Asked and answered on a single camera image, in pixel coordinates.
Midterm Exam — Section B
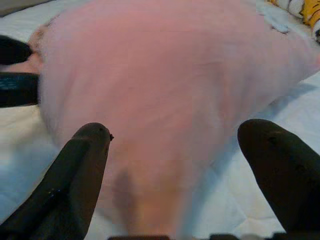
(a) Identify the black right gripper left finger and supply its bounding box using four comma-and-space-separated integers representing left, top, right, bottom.
0, 121, 115, 240

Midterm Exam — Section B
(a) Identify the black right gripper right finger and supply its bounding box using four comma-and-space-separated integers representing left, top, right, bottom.
236, 118, 320, 236

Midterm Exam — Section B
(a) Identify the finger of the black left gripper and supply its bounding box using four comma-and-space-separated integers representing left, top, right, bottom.
0, 34, 34, 66
0, 71, 41, 109

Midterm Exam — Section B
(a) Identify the pink pillow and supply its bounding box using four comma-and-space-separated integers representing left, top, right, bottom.
28, 0, 320, 240

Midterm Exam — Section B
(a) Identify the yellow egg print blanket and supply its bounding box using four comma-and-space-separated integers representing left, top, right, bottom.
266, 0, 320, 43

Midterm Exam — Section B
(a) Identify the white quilted mattress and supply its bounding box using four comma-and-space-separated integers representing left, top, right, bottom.
0, 0, 320, 240

